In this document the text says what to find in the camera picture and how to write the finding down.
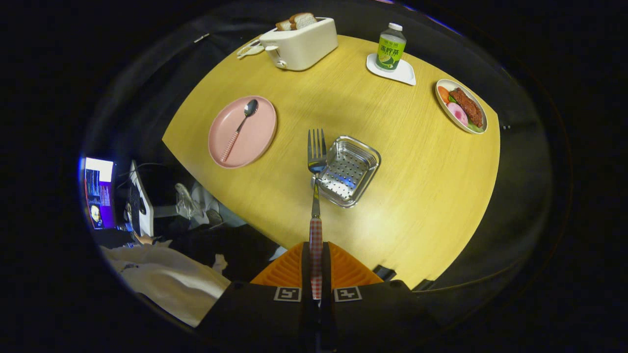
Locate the spoon with checkered handle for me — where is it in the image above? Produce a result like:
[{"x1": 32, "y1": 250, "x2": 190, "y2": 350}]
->
[{"x1": 219, "y1": 99, "x2": 259, "y2": 163}]

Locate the pink plate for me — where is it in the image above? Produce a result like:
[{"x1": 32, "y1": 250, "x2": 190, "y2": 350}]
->
[{"x1": 208, "y1": 95, "x2": 278, "y2": 170}]

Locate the perforated metal basket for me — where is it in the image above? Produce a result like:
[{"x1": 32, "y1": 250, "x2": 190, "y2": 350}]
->
[{"x1": 312, "y1": 135, "x2": 381, "y2": 208}]

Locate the lit computer monitor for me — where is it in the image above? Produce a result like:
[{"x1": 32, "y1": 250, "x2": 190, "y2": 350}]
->
[{"x1": 83, "y1": 157, "x2": 116, "y2": 231}]

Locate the white food plate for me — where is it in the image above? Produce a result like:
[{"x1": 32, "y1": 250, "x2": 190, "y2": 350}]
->
[{"x1": 435, "y1": 79, "x2": 489, "y2": 135}]

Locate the pink round food slice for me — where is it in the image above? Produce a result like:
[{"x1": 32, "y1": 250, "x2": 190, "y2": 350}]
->
[{"x1": 446, "y1": 101, "x2": 469, "y2": 127}]

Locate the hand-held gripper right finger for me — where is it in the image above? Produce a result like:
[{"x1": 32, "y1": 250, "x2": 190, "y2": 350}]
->
[{"x1": 321, "y1": 242, "x2": 442, "y2": 353}]

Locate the silver laptop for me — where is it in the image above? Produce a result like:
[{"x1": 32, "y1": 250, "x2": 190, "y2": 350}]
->
[{"x1": 129, "y1": 159, "x2": 155, "y2": 237}]

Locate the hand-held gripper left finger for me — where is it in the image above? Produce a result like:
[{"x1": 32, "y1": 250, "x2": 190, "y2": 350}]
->
[{"x1": 196, "y1": 242, "x2": 317, "y2": 353}]

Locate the green label drink bottle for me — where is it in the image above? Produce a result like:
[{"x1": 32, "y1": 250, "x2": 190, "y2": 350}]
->
[{"x1": 375, "y1": 23, "x2": 407, "y2": 72}]

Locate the person's white garment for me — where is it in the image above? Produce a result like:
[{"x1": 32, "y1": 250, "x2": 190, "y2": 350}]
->
[{"x1": 101, "y1": 240, "x2": 231, "y2": 328}]

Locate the white square coaster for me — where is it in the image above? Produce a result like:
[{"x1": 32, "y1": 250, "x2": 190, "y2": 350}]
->
[{"x1": 366, "y1": 53, "x2": 417, "y2": 86}]

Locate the brown meat piece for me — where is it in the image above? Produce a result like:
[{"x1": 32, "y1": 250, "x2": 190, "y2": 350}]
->
[{"x1": 449, "y1": 87, "x2": 484, "y2": 129}]

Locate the white divided condiment dish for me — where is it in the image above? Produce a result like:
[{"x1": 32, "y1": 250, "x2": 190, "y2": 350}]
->
[{"x1": 237, "y1": 39, "x2": 265, "y2": 59}]

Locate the white sneaker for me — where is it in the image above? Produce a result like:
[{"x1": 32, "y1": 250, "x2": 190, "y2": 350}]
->
[{"x1": 176, "y1": 183, "x2": 211, "y2": 221}]

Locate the fork with checkered handle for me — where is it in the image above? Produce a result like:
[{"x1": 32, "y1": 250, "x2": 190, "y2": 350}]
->
[{"x1": 307, "y1": 128, "x2": 328, "y2": 301}]

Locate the white toaster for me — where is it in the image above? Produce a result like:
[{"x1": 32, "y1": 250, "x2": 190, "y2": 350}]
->
[{"x1": 259, "y1": 17, "x2": 339, "y2": 72}]

